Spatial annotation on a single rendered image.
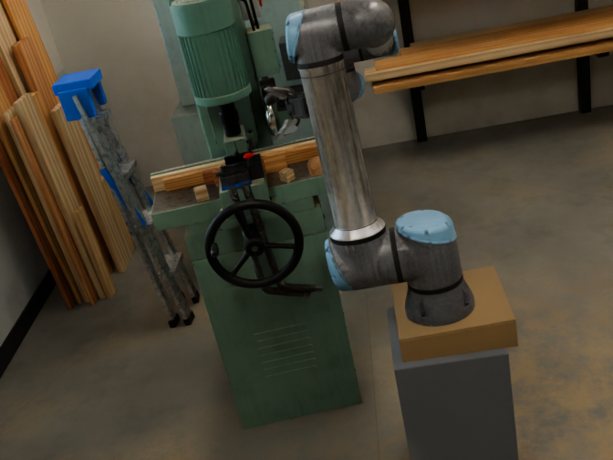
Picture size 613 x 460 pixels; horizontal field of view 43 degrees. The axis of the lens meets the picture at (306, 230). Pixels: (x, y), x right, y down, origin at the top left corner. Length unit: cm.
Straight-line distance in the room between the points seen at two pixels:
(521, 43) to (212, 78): 239
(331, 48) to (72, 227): 221
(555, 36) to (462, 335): 263
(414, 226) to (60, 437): 174
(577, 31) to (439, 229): 262
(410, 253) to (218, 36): 85
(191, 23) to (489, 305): 115
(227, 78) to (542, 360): 151
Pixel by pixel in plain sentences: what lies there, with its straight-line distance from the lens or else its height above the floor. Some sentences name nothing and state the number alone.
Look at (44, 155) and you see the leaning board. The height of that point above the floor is 78.
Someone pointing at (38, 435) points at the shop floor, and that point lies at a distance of 325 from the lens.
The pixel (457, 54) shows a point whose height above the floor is 62.
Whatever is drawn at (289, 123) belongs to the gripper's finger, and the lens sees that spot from 234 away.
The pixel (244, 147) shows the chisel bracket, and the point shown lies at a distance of 244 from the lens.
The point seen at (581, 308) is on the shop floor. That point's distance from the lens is 321.
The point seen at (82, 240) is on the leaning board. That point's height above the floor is 32.
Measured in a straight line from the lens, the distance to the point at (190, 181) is 252.
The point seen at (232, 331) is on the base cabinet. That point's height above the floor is 42.
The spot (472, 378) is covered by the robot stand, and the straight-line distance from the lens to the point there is 212.
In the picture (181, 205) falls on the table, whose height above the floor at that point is 90.
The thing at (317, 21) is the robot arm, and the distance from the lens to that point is 186.
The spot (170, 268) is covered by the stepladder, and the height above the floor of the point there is 27.
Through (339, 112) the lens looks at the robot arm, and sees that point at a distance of 190.
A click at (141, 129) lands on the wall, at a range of 502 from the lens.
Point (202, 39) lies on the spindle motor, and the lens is 231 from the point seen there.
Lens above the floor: 184
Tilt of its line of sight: 27 degrees down
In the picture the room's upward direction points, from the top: 13 degrees counter-clockwise
